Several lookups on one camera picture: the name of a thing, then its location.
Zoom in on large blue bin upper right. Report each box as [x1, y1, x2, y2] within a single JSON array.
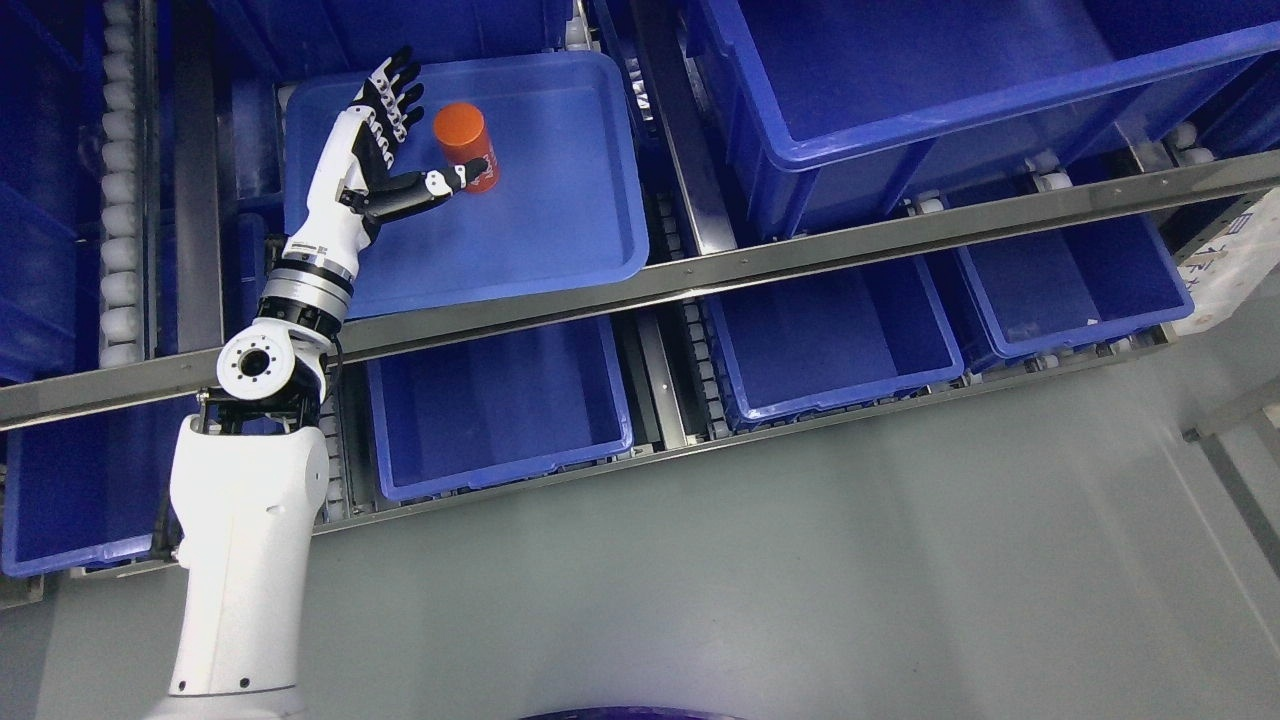
[[682, 1, 1279, 240]]

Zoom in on steel shelf front rail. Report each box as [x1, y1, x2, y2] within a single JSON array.
[[1, 151, 1279, 430]]

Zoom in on shallow blue plastic tray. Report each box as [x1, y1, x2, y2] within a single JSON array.
[[283, 51, 652, 322]]

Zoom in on blue bin lower centre right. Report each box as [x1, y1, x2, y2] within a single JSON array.
[[701, 258, 964, 432]]

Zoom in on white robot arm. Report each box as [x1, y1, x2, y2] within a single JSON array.
[[148, 251, 358, 719]]

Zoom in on blue bin lower middle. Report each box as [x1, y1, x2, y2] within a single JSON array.
[[367, 316, 634, 502]]

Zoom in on blue bin lower far right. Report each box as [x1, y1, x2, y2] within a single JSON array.
[[925, 214, 1194, 373]]

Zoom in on white roller conveyor strip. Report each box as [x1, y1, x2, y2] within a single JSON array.
[[99, 1, 143, 368]]

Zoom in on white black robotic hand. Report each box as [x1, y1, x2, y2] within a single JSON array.
[[275, 46, 493, 281]]

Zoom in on blue bin lower left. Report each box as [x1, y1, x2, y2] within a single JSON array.
[[3, 396, 197, 577]]

